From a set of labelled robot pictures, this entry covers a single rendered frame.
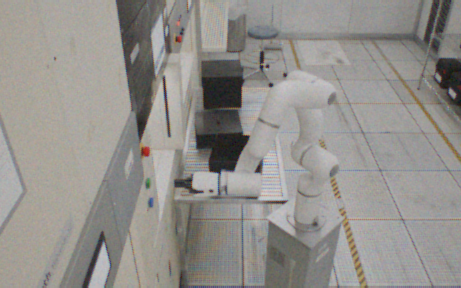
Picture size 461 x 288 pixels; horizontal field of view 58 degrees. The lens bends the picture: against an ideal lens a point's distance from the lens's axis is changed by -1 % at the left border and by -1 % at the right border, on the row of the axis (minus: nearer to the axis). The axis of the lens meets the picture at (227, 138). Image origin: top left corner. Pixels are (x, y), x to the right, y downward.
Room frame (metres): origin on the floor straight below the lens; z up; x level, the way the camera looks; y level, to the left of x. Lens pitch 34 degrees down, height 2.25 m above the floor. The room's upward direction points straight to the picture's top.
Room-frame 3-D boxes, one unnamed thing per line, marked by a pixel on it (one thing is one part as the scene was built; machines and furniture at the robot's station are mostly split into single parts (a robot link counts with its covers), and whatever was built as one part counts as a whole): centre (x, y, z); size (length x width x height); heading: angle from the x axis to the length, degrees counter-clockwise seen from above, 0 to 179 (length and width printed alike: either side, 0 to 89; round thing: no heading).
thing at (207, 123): (2.30, 0.06, 0.83); 0.29 x 0.29 x 0.13; 6
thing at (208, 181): (1.27, 0.08, 1.20); 0.11 x 0.10 x 0.07; 89
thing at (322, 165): (1.51, -0.40, 1.07); 0.19 x 0.12 x 0.24; 39
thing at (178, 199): (2.32, -0.03, 0.38); 1.30 x 0.60 x 0.76; 179
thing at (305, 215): (1.53, -0.38, 0.85); 0.19 x 0.19 x 0.18
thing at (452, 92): (3.81, -2.41, 0.31); 0.30 x 0.28 x 0.26; 179
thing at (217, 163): (1.90, -0.05, 0.85); 0.28 x 0.28 x 0.17; 81
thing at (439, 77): (4.18, -2.43, 0.31); 0.30 x 0.28 x 0.26; 176
